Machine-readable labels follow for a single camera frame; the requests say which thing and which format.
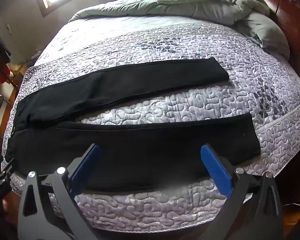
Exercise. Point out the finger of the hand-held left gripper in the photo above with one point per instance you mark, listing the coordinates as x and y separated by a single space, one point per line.
2 176

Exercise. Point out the grey quilted mattress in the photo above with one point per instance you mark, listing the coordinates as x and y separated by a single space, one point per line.
165 50

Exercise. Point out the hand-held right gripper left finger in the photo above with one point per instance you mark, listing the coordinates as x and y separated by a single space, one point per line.
86 165

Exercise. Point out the pale green comforter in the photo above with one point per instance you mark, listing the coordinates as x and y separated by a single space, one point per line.
190 2

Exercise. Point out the black pants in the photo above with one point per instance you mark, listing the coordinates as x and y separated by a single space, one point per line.
140 152

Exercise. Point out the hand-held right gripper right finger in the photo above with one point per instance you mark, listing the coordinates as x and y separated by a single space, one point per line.
215 170

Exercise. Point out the wooden headboard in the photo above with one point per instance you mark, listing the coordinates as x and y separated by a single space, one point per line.
290 12

